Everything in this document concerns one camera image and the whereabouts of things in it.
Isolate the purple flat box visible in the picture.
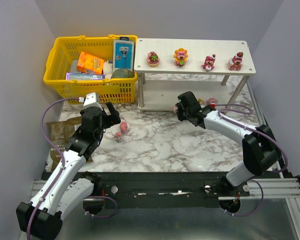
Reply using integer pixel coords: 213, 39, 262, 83
65, 72, 106, 81

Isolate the green melon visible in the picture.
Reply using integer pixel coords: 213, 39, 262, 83
111, 68, 135, 79

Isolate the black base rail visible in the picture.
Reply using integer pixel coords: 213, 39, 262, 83
73, 171, 251, 209

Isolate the pink bear white-hat toy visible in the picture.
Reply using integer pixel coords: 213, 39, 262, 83
201, 54, 216, 72

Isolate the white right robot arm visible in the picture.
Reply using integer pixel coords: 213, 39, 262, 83
175, 91, 283, 188

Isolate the pink bear shell toy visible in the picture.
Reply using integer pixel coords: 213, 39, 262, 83
173, 105, 178, 113

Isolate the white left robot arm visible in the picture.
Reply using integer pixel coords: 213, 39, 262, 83
16, 97, 121, 240

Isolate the brown paper bag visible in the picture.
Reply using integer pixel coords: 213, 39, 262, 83
47, 116, 82, 171

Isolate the orange snack box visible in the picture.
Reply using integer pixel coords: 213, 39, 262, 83
76, 51, 105, 75

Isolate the pink bear cake toy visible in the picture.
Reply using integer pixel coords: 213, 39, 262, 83
146, 51, 160, 68

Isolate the purple cable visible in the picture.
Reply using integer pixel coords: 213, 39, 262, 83
26, 97, 83, 240
213, 103, 290, 217

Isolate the pink bear yellow-hat toy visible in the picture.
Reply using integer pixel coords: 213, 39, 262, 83
198, 98, 206, 105

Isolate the yellow plastic basket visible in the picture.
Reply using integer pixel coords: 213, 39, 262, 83
43, 34, 138, 104

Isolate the pink bear strawberry toy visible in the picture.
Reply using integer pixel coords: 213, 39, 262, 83
228, 51, 244, 71

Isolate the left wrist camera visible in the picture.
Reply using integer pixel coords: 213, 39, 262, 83
78, 92, 103, 110

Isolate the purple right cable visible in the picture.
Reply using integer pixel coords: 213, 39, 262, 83
213, 103, 290, 217

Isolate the pink bear flower-wreath toy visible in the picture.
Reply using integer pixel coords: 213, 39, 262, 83
114, 132, 123, 143

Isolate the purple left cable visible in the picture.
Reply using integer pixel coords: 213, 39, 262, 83
26, 97, 83, 240

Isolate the white item in basket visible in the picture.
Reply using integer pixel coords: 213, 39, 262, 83
102, 60, 113, 75

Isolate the blue razor package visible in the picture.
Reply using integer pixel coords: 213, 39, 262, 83
112, 39, 135, 72

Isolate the pink bear sunflower toy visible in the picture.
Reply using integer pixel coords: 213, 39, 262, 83
173, 48, 188, 67

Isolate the white two-tier shelf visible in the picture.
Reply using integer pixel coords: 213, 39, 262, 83
134, 38, 256, 112

